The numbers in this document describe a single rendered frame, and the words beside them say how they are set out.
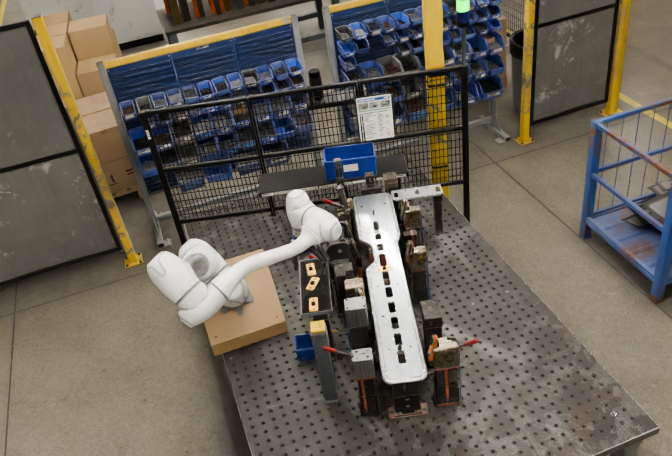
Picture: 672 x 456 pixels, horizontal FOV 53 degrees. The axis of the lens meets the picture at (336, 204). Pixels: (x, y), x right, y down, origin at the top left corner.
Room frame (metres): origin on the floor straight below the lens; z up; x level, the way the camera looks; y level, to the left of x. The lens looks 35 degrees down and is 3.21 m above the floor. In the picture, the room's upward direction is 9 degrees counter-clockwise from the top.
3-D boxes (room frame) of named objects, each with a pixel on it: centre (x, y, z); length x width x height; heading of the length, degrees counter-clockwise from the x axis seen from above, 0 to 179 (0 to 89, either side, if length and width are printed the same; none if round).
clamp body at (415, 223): (2.96, -0.40, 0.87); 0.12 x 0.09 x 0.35; 89
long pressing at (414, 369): (2.54, -0.20, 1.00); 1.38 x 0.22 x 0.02; 179
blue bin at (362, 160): (3.46, -0.12, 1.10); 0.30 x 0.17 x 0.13; 87
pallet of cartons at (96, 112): (5.61, 2.20, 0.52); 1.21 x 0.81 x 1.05; 19
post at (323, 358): (2.07, 0.16, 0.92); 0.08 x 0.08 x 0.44; 89
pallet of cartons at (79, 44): (6.99, 2.46, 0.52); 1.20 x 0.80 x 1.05; 12
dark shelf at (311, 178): (3.46, -0.01, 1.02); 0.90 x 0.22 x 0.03; 89
